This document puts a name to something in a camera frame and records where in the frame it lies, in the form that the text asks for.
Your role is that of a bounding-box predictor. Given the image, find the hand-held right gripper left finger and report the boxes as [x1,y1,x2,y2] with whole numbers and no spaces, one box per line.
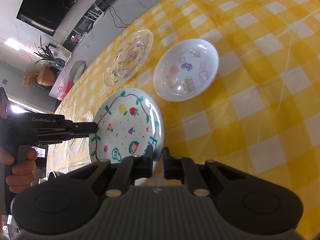
[66,145,154,197]

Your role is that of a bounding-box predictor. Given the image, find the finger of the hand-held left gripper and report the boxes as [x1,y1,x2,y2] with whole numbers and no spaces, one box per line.
[72,122,99,138]

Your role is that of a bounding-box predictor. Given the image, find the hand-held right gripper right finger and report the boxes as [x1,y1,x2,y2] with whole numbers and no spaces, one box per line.
[162,147,250,197]

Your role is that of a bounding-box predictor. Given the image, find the white fruit-painted plate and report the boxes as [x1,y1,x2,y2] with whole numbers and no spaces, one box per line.
[89,87,165,186]

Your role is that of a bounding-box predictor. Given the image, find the clear glass plate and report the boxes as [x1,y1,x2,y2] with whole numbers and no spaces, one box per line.
[104,29,153,87]

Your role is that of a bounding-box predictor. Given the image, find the small white sticker plate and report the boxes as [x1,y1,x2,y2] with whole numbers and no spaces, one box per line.
[153,39,219,102]

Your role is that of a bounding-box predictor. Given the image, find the person's left hand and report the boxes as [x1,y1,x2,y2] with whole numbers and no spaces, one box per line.
[0,146,38,194]

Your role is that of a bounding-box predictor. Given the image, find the pink storage box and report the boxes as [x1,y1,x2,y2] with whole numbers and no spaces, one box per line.
[57,81,73,100]

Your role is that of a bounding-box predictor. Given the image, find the round orange vase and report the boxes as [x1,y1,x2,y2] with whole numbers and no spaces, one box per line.
[37,66,56,87]

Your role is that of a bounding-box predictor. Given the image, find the grey round stool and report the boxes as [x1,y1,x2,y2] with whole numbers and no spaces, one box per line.
[69,60,87,83]

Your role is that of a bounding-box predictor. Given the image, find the green plant in blue vase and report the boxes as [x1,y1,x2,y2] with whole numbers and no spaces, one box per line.
[34,35,66,68]

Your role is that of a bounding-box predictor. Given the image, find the white portrait print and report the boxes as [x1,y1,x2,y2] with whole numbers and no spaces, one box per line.
[54,44,72,58]

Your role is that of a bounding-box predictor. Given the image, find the white router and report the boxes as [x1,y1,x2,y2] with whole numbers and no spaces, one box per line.
[84,4,104,28]

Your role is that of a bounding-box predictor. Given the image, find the yellow checked tablecloth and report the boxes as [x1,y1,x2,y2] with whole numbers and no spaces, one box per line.
[46,0,320,239]

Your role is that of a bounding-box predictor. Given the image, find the black power cable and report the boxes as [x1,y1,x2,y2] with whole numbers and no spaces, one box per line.
[109,5,132,28]

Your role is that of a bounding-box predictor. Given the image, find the black wall television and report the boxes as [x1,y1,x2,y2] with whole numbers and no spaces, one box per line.
[16,0,83,37]

